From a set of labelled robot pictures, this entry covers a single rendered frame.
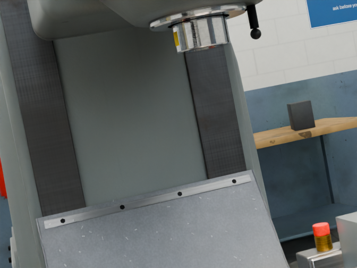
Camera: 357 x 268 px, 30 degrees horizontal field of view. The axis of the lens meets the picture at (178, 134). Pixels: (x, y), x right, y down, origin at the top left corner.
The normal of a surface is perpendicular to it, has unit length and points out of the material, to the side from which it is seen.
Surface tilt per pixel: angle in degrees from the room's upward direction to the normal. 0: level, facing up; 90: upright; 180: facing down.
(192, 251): 63
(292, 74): 90
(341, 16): 90
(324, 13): 90
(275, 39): 90
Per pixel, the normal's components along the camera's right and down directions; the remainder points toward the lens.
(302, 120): -0.05, 0.07
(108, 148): 0.25, 0.00
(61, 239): 0.15, -0.43
